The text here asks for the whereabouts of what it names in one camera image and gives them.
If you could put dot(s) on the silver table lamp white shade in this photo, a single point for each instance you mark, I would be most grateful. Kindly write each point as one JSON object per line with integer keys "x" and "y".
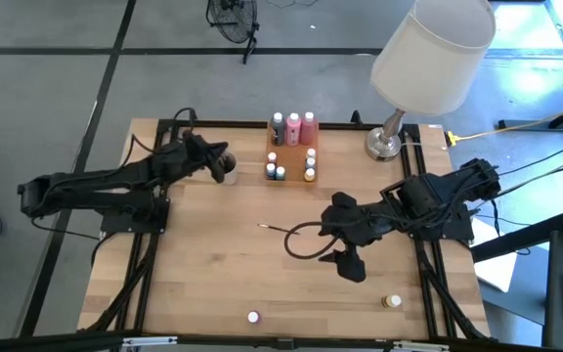
{"x": 433, "y": 63}

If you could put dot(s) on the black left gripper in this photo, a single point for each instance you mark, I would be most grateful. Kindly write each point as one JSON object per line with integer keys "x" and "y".
{"x": 220, "y": 166}

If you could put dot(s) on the tall pink labelled paint bottle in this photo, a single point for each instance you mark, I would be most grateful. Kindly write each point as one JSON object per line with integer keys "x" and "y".
{"x": 292, "y": 131}

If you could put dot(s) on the green black striped paint bottle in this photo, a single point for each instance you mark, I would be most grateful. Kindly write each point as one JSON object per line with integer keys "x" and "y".
{"x": 280, "y": 172}

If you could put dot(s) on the black desk leg bar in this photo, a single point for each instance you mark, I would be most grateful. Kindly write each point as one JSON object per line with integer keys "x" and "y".
{"x": 521, "y": 237}

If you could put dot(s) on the coral pink paint bottle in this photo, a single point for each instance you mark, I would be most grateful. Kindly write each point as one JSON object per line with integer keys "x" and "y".
{"x": 308, "y": 129}

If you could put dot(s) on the white paper sheet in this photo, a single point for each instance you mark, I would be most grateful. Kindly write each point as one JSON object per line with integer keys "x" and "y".
{"x": 496, "y": 271}

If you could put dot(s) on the thin black paint brush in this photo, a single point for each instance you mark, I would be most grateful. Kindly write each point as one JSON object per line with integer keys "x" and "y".
{"x": 272, "y": 227}

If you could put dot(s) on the dark grey paint bottle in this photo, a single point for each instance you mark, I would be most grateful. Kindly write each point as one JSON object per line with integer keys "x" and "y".
{"x": 277, "y": 132}

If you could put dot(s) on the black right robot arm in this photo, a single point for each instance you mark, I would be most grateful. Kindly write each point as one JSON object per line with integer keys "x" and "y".
{"x": 438, "y": 195}

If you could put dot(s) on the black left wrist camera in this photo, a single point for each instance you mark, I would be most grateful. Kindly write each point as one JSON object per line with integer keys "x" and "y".
{"x": 201, "y": 144}

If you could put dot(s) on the black floor fan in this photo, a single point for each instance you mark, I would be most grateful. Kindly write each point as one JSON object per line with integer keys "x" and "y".
{"x": 235, "y": 19}

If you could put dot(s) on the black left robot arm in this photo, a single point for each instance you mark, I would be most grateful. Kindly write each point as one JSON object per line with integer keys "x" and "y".
{"x": 105, "y": 183}

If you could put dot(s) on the magenta black striped paint bottle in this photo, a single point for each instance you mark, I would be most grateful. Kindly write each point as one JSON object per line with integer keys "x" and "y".
{"x": 253, "y": 317}

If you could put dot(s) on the black desk leg stand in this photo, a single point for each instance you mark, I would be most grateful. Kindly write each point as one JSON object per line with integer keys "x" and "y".
{"x": 526, "y": 124}

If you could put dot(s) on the orange plastic bin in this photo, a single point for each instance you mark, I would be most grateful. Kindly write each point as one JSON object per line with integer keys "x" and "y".
{"x": 291, "y": 146}

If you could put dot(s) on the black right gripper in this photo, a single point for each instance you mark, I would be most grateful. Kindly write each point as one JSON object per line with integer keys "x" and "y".
{"x": 355, "y": 225}

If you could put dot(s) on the red scarlet paint bottle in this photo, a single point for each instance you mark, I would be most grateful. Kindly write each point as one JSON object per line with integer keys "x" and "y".
{"x": 272, "y": 157}

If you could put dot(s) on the black aluminium frame post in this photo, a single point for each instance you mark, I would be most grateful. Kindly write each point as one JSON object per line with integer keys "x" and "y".
{"x": 340, "y": 126}

